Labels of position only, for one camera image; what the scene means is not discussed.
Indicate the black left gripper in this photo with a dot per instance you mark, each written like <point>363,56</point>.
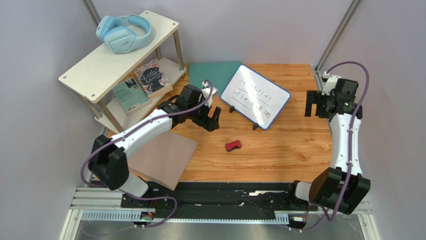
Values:
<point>210,124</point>

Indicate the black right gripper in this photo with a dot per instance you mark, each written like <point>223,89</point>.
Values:
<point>319,103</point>

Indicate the red whiteboard eraser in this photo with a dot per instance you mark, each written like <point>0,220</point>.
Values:
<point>233,145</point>

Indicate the blue framed whiteboard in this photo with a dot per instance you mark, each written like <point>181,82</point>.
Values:
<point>254,96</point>

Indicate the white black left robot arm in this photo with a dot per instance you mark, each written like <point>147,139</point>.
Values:
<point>108,160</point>

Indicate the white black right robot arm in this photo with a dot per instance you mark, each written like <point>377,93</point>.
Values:
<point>342,184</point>

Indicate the teal mat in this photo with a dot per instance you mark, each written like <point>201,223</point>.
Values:
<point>219,73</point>

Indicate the pink square board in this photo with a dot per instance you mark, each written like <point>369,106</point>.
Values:
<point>163,159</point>

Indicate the floral cover book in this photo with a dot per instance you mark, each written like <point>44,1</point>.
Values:
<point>152,78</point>

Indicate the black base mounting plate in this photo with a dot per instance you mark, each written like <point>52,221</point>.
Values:
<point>221,200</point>

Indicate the teal cover book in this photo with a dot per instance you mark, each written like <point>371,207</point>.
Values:
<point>130,96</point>

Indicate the light blue headphones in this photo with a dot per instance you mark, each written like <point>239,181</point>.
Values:
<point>119,38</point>

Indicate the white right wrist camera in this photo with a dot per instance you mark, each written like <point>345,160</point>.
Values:
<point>330,82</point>

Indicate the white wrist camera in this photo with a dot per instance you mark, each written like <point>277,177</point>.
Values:
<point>209,92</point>
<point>330,82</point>

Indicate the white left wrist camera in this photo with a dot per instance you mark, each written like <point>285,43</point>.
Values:
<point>209,92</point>

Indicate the aluminium frame rail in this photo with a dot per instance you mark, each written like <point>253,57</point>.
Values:
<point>103,204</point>

